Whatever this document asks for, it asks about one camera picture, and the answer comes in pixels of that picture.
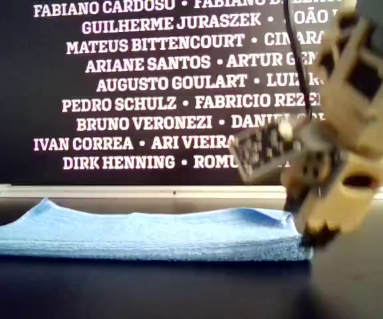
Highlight right wrist camera circuit board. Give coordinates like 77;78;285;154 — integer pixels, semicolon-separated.
227;122;301;185

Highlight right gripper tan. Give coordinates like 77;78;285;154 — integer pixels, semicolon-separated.
280;125;383;249

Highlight black wall banner white names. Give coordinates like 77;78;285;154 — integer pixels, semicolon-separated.
0;0;383;186

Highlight light blue microfibre cloth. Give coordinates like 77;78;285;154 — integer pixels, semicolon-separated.
0;197;314;263

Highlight aluminium table frame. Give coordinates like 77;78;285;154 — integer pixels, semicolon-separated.
0;183;383;201

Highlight thin black right camera cable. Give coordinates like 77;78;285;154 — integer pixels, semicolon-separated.
283;0;314;126

